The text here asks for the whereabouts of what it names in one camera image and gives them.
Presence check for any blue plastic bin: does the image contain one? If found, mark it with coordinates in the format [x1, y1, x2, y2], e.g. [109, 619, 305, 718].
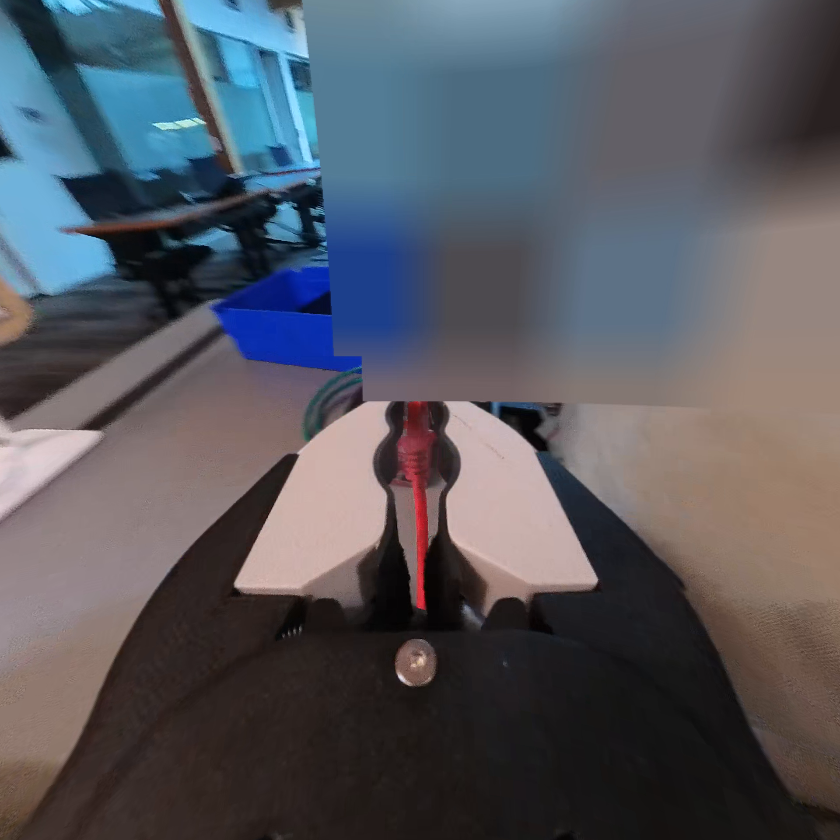
[211, 266, 363, 368]

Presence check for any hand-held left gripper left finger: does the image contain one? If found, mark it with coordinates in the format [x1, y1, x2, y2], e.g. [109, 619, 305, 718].
[233, 400, 398, 610]

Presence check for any long wooden background table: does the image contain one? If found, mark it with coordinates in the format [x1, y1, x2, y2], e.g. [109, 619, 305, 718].
[62, 177, 322, 240]

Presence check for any red network cable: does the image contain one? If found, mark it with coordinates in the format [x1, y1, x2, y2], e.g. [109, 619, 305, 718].
[395, 400, 437, 613]

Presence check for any black office chair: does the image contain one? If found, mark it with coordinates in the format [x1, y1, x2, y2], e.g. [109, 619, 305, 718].
[112, 223, 214, 316]

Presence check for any person's beige clothing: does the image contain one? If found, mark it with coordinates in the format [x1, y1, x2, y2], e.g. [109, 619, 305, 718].
[538, 403, 840, 815]

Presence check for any tan round object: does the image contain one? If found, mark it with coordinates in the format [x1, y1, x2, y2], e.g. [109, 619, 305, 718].
[0, 276, 34, 349]

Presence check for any green network cable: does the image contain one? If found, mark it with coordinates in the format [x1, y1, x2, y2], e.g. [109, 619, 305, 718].
[303, 366, 363, 442]

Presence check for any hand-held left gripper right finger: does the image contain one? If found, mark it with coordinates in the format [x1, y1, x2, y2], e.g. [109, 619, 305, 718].
[428, 400, 601, 610]

